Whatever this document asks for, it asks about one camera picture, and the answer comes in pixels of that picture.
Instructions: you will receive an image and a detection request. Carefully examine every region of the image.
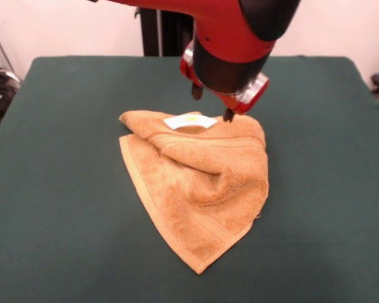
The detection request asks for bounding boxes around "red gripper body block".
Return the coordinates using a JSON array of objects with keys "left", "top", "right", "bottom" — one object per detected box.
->
[{"left": 179, "top": 39, "right": 270, "bottom": 115}]

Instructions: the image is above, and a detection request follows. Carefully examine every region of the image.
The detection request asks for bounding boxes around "orange terry towel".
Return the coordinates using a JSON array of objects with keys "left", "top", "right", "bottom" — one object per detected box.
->
[{"left": 118, "top": 109, "right": 270, "bottom": 275}]

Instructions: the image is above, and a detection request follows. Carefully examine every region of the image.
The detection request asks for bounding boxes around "dark green table cloth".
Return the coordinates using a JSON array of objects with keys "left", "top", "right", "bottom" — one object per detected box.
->
[{"left": 0, "top": 55, "right": 379, "bottom": 303}]

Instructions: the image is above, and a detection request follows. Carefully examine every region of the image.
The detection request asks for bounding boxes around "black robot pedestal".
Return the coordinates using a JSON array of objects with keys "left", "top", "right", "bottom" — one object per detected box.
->
[{"left": 134, "top": 8, "right": 198, "bottom": 57}]

